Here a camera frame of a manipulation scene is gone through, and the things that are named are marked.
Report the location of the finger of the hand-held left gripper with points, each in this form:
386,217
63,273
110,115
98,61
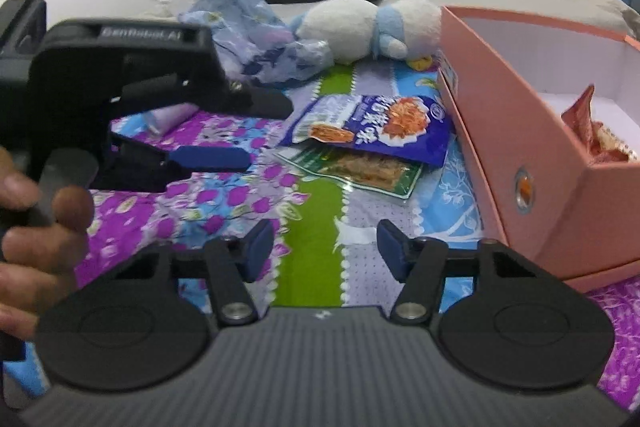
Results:
215,159
265,103

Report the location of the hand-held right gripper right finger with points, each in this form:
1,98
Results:
392,252

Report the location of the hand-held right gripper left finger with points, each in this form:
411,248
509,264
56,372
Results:
260,249

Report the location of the green snack packet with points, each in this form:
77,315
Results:
370,174

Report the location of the blue snack packet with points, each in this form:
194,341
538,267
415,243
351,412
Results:
390,122

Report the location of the pink cardboard box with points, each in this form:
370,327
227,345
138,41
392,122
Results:
500,117

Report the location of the red snack packet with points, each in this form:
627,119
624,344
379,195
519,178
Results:
585,122

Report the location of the person's left hand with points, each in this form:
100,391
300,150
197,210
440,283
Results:
35,267

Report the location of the floral bed sheet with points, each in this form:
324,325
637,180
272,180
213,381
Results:
310,227

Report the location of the white cylindrical bottle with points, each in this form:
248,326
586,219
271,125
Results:
170,117

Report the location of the pale blue plastic bag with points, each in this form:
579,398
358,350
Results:
240,22

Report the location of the white blue plush toy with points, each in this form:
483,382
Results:
340,32

